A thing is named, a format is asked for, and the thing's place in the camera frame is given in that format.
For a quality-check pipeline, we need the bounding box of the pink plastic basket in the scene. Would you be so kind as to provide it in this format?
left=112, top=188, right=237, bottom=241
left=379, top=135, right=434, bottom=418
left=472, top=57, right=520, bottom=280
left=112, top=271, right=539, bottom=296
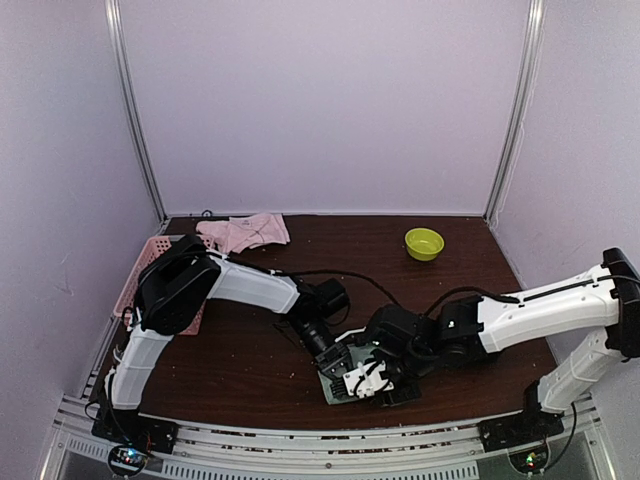
left=113, top=235, right=214, bottom=335

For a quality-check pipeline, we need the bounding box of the green towel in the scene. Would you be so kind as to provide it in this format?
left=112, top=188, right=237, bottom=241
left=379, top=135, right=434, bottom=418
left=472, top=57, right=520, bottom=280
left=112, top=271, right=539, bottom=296
left=318, top=372, right=364, bottom=405

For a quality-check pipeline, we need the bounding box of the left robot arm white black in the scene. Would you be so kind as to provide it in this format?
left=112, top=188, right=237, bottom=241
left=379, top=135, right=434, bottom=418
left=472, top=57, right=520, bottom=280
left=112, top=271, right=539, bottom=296
left=99, top=235, right=353, bottom=444

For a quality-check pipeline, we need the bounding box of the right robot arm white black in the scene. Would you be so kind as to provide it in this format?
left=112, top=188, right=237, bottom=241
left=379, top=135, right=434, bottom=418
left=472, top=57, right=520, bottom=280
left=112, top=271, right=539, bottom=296
left=352, top=248, right=639, bottom=442

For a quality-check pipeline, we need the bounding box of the yellow-green bowl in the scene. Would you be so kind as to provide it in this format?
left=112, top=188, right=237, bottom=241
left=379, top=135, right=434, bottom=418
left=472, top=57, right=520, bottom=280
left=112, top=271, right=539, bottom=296
left=404, top=228, right=445, bottom=262

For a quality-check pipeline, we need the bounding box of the right round circuit board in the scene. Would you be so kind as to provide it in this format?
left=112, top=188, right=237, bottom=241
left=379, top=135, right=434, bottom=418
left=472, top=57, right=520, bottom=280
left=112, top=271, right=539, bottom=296
left=509, top=445, right=550, bottom=475

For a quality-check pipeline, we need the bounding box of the round circuit board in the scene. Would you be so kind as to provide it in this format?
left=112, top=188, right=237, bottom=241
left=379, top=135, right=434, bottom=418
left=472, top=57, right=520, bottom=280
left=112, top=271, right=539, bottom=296
left=509, top=445, right=550, bottom=475
left=107, top=445, right=149, bottom=476

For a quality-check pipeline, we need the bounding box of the pink towel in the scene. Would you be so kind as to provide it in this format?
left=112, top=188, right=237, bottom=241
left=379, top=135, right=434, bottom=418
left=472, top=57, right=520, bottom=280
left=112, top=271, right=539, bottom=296
left=196, top=213, right=290, bottom=254

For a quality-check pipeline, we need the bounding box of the left round circuit board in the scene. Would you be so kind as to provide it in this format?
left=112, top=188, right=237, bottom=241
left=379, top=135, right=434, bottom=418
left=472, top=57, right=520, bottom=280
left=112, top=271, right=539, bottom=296
left=107, top=445, right=149, bottom=476

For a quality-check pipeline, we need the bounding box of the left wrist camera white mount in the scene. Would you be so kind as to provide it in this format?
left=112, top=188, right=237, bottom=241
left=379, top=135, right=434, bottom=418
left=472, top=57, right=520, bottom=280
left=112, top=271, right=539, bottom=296
left=342, top=360, right=395, bottom=400

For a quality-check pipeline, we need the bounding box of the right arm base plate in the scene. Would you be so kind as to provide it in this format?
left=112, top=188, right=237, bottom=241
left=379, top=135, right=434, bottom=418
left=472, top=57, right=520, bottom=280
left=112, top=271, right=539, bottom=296
left=477, top=412, right=564, bottom=452

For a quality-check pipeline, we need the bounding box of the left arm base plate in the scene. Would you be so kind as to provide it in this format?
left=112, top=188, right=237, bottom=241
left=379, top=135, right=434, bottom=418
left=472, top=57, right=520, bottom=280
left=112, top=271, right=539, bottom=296
left=91, top=416, right=179, bottom=454

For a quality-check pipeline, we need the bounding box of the front aluminium rail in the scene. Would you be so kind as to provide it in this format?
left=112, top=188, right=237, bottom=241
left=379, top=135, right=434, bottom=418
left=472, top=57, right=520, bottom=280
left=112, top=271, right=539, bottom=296
left=35, top=394, right=622, bottom=479

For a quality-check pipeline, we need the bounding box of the right aluminium frame post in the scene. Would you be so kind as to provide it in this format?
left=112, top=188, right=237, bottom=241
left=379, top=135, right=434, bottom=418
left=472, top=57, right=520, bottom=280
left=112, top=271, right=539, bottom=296
left=483, top=0, right=546, bottom=228

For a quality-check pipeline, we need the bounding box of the aluminium frame post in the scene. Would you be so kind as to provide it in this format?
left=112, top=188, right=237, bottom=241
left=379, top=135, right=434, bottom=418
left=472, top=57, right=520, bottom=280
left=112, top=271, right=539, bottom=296
left=104, top=0, right=168, bottom=224
left=483, top=0, right=546, bottom=228

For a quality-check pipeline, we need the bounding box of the left aluminium frame post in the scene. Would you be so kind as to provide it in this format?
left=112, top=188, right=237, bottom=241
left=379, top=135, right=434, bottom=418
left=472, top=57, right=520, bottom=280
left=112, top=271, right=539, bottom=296
left=104, top=0, right=168, bottom=224

